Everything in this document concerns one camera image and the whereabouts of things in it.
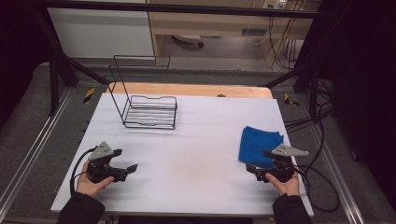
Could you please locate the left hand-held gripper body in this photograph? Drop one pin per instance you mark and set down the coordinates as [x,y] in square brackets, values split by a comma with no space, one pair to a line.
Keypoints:
[100,151]

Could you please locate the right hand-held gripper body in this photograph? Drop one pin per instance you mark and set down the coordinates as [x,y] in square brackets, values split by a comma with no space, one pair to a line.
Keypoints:
[281,169]

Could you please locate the blue towel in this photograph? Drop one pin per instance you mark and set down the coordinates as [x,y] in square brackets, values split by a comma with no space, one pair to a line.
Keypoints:
[257,143]

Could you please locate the person's right hand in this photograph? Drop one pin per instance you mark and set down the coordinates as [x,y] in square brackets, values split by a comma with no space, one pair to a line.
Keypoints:
[288,187]

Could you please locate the person's left hand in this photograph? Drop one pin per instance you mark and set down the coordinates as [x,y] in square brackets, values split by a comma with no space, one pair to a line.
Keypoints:
[90,186]

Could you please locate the yellow black tape strip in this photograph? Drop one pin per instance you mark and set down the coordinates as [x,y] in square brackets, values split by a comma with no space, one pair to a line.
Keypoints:
[290,100]
[89,95]

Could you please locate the wooden table board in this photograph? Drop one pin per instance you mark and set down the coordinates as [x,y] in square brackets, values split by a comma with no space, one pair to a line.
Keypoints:
[193,90]

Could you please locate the dark curtain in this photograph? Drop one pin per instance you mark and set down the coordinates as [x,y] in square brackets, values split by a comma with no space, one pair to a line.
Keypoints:
[18,53]
[364,93]

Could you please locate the white cabinet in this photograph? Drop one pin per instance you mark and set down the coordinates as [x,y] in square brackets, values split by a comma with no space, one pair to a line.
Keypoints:
[99,32]

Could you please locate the white device under desk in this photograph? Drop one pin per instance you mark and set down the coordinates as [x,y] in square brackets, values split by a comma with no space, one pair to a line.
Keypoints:
[188,38]

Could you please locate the light wooden desk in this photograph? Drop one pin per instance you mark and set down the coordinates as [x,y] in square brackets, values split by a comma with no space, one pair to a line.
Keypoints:
[218,26]

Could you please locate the white power strip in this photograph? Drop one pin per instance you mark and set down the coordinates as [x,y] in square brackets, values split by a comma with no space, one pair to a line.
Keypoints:
[274,3]

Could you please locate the aluminium floor rail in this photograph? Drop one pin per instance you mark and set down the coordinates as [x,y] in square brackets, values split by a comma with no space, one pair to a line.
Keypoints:
[337,174]
[34,146]

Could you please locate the black metal frame strut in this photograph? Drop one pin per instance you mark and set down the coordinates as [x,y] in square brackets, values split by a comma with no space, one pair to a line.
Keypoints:
[62,59]
[299,70]

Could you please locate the black metal frame crossbar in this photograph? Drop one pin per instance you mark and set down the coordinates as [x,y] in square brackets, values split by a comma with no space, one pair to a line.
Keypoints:
[186,8]

